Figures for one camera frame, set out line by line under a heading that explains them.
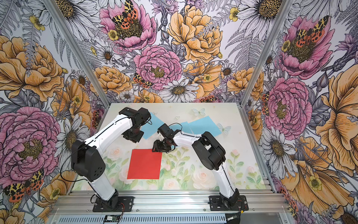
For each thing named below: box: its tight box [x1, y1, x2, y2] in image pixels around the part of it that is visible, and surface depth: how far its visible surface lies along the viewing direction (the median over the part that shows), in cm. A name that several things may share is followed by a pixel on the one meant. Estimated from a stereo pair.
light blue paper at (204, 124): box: [187, 115, 222, 137], surface depth 111 cm
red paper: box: [126, 148, 163, 180], surface depth 91 cm
